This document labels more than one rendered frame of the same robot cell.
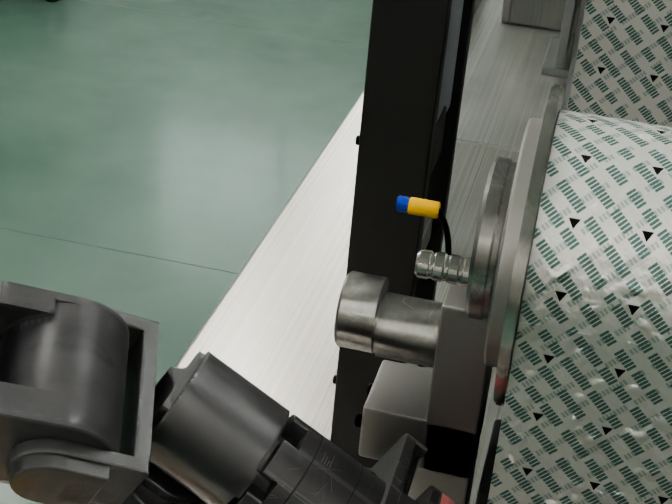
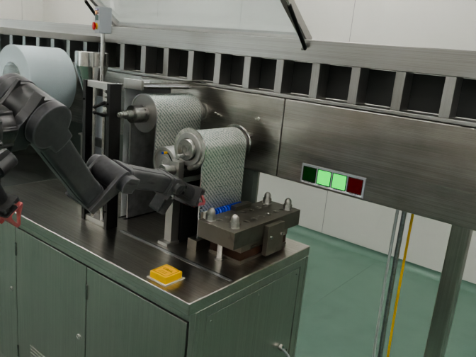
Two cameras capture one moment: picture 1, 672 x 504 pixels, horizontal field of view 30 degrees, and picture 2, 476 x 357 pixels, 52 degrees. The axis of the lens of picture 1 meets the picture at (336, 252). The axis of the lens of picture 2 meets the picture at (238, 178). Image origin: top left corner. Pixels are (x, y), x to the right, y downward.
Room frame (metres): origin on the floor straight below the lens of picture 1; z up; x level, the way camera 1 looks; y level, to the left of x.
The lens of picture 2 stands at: (-0.37, 1.32, 1.59)
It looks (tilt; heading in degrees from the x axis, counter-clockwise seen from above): 14 degrees down; 296
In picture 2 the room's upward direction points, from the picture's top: 5 degrees clockwise
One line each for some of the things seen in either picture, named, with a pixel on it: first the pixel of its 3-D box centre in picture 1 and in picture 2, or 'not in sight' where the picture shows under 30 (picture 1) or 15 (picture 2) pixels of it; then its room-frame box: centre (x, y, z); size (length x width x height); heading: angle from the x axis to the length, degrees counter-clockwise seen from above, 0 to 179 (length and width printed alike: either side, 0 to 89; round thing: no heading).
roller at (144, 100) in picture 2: not in sight; (168, 112); (0.73, -0.26, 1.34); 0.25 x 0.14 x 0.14; 79
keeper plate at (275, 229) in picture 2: not in sight; (273, 237); (0.21, -0.21, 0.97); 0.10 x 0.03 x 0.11; 79
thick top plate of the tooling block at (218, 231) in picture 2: not in sight; (251, 222); (0.30, -0.21, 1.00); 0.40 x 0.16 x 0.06; 79
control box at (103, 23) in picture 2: not in sight; (100, 20); (1.05, -0.22, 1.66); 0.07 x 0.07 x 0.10; 57
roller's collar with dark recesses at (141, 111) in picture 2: not in sight; (137, 114); (0.76, -0.11, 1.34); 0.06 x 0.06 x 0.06; 79
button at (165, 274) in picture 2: not in sight; (166, 274); (0.40, 0.17, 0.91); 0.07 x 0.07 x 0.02; 79
